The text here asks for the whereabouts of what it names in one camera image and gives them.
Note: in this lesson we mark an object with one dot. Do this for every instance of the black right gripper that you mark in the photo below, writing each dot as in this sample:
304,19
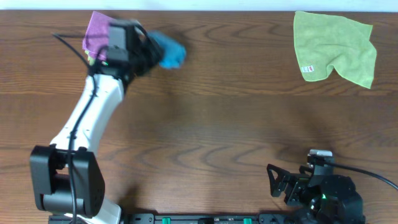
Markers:
298,181

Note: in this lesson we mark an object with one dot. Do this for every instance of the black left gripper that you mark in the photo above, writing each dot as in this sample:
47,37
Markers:
147,43

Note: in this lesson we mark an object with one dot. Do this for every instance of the blue microfiber cloth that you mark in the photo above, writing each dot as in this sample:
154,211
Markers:
174,52

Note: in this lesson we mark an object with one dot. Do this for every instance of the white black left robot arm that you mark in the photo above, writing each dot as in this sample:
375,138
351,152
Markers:
66,177

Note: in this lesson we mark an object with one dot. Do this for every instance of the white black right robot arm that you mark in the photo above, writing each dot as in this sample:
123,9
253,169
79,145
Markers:
321,195

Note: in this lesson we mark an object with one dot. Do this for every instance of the folded purple cloth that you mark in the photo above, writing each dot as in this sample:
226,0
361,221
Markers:
96,33

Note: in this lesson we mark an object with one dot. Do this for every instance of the folded green cloth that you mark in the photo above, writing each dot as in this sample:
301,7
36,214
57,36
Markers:
90,59

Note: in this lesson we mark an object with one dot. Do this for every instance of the green microfiber cloth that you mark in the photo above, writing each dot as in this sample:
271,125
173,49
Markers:
325,43

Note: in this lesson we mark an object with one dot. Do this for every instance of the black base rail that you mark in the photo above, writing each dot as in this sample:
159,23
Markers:
148,218

